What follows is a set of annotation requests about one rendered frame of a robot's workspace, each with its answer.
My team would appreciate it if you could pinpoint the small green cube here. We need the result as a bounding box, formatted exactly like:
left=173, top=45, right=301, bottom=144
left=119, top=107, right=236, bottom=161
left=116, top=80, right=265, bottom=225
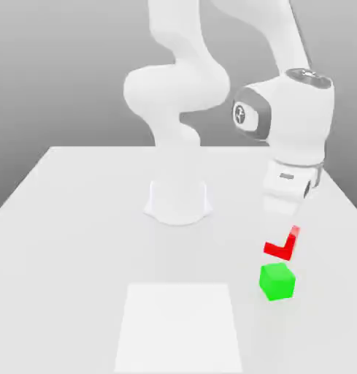
left=258, top=262, right=296, bottom=302

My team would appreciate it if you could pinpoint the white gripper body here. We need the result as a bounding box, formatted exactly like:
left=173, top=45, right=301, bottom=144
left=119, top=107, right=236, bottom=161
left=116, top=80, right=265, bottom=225
left=261, top=163, right=315, bottom=219

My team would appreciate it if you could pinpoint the small red cube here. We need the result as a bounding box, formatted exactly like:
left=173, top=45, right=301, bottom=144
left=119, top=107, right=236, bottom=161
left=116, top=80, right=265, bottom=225
left=263, top=224, right=301, bottom=262

